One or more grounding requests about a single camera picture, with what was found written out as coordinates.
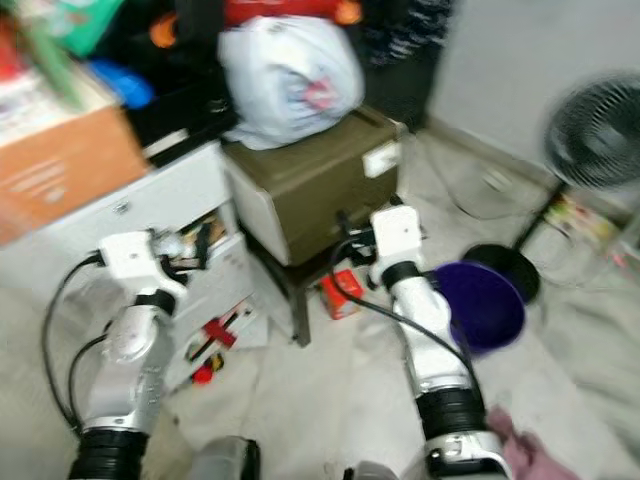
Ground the olive green box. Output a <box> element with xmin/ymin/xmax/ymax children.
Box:
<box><xmin>221</xmin><ymin>105</ymin><xmax>407</xmax><ymax>267</ymax></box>

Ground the small red box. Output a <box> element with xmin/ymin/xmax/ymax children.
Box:
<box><xmin>319</xmin><ymin>269</ymin><xmax>365</xmax><ymax>321</ymax></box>

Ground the white plastic drawer unit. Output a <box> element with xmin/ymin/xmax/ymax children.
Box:
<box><xmin>0</xmin><ymin>140</ymin><xmax>269</xmax><ymax>393</ymax></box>

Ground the small red round thing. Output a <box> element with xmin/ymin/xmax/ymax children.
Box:
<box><xmin>191</xmin><ymin>362</ymin><xmax>217</xmax><ymax>387</ymax></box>

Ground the orange cardboard box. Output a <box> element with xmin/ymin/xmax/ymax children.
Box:
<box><xmin>0</xmin><ymin>105</ymin><xmax>151</xmax><ymax>247</ymax></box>

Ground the white plastic shopping bag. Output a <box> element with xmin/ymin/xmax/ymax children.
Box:
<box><xmin>217</xmin><ymin>15</ymin><xmax>365</xmax><ymax>152</ymax></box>

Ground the black blue appliance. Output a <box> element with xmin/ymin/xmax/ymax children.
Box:
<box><xmin>105</xmin><ymin>0</ymin><xmax>233</xmax><ymax>153</ymax></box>

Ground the blue bottle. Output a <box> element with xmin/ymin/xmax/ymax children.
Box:
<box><xmin>90</xmin><ymin>60</ymin><xmax>157</xmax><ymax>111</ymax></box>

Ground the grey robot left leg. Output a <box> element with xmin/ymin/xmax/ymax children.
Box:
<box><xmin>185</xmin><ymin>437</ymin><xmax>261</xmax><ymax>480</ymax></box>

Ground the grey robot leg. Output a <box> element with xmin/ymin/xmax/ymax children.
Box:
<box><xmin>185</xmin><ymin>437</ymin><xmax>261</xmax><ymax>480</ymax></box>
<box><xmin>340</xmin><ymin>461</ymin><xmax>401</xmax><ymax>480</ymax></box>

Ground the white patterned box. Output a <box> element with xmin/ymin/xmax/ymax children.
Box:
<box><xmin>0</xmin><ymin>68</ymin><xmax>109</xmax><ymax>129</ymax></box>

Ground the grey robot right leg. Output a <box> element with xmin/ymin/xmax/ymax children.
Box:
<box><xmin>340</xmin><ymin>461</ymin><xmax>401</xmax><ymax>480</ymax></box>

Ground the red tote bag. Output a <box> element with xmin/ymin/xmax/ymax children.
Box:
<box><xmin>224</xmin><ymin>0</ymin><xmax>363</xmax><ymax>27</ymax></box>

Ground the colourful flat package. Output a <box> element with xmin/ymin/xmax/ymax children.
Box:
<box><xmin>556</xmin><ymin>194</ymin><xmax>623</xmax><ymax>249</ymax></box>

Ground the green upright box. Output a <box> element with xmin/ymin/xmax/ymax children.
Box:
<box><xmin>12</xmin><ymin>0</ymin><xmax>93</xmax><ymax>113</ymax></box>

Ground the teal tissue pack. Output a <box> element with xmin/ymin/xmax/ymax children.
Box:
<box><xmin>60</xmin><ymin>0</ymin><xmax>127</xmax><ymax>57</ymax></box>

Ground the pink cloth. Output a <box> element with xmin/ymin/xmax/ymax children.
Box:
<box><xmin>488</xmin><ymin>404</ymin><xmax>579</xmax><ymax>480</ymax></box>

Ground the red swirl print box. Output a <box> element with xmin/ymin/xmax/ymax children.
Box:
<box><xmin>0</xmin><ymin>15</ymin><xmax>29</xmax><ymax>83</ymax></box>

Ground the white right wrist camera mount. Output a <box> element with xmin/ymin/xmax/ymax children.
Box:
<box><xmin>368</xmin><ymin>205</ymin><xmax>424</xmax><ymax>287</ymax></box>

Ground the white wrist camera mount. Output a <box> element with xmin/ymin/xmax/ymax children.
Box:
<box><xmin>98</xmin><ymin>230</ymin><xmax>187</xmax><ymax>299</ymax></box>
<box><xmin>368</xmin><ymin>205</ymin><xmax>424</xmax><ymax>287</ymax></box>

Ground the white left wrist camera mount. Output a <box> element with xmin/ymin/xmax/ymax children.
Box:
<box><xmin>98</xmin><ymin>230</ymin><xmax>187</xmax><ymax>299</ymax></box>

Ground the red flat strap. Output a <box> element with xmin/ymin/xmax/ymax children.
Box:
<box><xmin>201</xmin><ymin>315</ymin><xmax>237</xmax><ymax>350</ymax></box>

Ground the black pedestal fan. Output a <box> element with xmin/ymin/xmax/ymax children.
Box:
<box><xmin>463</xmin><ymin>74</ymin><xmax>640</xmax><ymax>303</ymax></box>

